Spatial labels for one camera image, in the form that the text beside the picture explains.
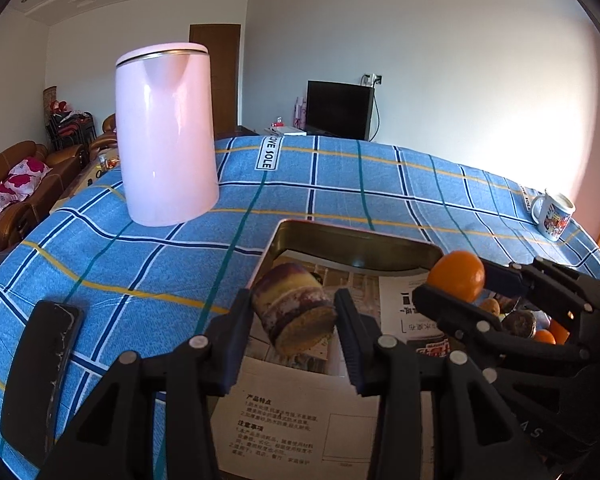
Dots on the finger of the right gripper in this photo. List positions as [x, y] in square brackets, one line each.
[544, 283]
[483, 336]

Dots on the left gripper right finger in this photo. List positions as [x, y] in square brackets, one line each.
[438, 418]

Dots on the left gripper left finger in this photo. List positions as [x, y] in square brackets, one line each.
[112, 434]

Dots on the large front orange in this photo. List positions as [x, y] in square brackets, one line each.
[459, 274]

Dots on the striped cake roll slice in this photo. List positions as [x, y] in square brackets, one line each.
[294, 310]

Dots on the small brown round fruit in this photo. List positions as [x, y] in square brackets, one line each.
[490, 305]

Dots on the small orange tangerine left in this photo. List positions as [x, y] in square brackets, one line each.
[544, 336]

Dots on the colourful printed ceramic mug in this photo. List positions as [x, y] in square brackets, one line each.
[552, 212]

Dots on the pink biscuit tin box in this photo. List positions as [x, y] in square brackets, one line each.
[361, 250]

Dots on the black smartphone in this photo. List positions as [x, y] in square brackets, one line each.
[34, 382]

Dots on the printed paper leaflet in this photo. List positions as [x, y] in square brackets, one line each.
[299, 417]

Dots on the blue plaid tablecloth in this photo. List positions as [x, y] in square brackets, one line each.
[147, 289]

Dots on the black television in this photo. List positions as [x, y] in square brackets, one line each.
[339, 110]

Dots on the brown leather sofa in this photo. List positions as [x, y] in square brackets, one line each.
[19, 219]

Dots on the pink floral cushion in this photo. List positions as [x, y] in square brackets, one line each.
[22, 181]

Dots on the pink electric kettle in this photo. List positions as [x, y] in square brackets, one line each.
[165, 133]

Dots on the brown wooden door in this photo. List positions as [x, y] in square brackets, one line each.
[222, 42]

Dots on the wall power socket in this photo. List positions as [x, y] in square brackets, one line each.
[371, 80]

